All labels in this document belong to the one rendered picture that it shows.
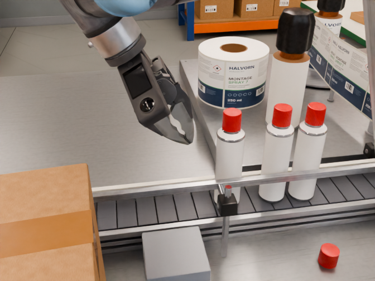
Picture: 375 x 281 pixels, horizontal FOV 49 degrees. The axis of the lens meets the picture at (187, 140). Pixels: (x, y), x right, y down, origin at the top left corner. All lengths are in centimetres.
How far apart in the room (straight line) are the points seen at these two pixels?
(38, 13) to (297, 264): 468
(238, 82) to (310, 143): 41
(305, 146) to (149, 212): 32
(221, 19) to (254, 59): 343
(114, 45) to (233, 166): 31
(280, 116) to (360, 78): 44
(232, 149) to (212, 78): 44
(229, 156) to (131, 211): 22
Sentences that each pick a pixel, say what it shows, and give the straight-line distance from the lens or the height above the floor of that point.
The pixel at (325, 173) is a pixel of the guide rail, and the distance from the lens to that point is 82.
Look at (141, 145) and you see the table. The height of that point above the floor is 83.
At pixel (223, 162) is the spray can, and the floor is 99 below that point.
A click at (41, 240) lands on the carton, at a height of 112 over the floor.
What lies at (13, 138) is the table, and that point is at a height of 83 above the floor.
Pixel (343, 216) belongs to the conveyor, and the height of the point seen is 85.
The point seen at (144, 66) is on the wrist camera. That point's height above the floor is 119.
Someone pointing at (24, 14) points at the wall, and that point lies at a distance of 522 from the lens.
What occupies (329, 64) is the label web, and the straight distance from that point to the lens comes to 128.
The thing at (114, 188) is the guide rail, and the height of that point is 91.
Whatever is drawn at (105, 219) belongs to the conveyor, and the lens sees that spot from 82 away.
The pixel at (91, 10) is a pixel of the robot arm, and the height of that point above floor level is 129.
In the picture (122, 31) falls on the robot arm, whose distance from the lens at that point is 63.
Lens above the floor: 143
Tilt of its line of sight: 32 degrees down
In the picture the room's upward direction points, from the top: straight up
